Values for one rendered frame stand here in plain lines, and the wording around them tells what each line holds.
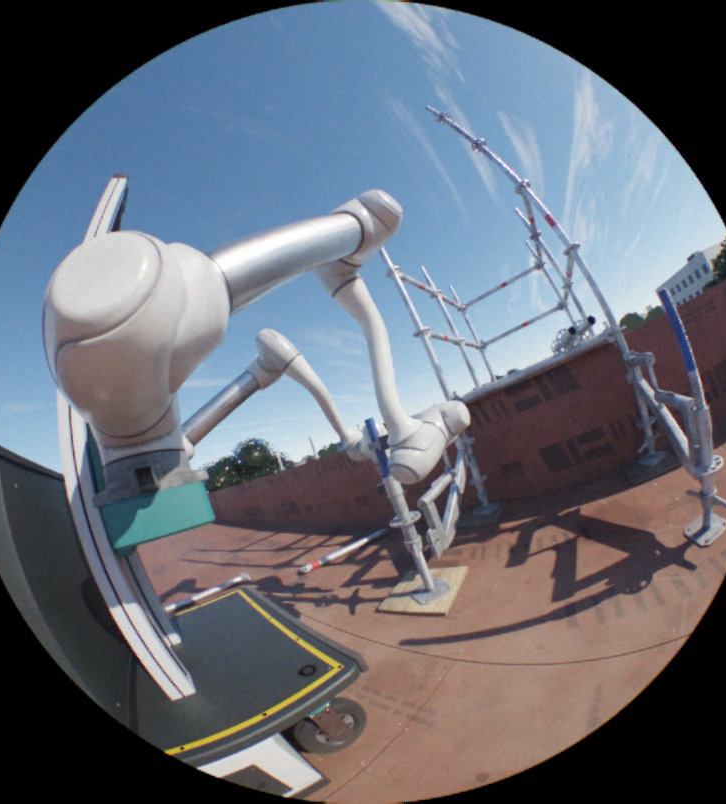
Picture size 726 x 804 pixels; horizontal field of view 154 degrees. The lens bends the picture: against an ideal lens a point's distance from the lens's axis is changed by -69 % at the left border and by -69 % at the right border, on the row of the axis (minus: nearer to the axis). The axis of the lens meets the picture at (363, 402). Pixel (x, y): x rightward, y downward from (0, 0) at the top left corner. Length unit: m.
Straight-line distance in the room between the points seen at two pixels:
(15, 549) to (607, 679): 1.08
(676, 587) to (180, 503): 1.12
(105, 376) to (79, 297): 0.06
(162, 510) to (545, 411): 1.69
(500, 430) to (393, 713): 1.53
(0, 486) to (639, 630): 1.26
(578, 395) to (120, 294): 1.74
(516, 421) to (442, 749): 1.58
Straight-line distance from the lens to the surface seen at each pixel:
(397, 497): 1.00
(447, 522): 1.30
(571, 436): 1.72
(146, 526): 0.39
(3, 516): 0.54
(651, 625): 0.89
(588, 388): 1.69
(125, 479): 0.42
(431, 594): 1.18
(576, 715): 0.76
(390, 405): 0.64
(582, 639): 0.88
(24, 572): 0.54
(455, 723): 0.79
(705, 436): 1.00
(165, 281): 0.24
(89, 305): 0.22
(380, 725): 0.84
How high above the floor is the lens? 0.70
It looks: 8 degrees up
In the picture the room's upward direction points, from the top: 20 degrees counter-clockwise
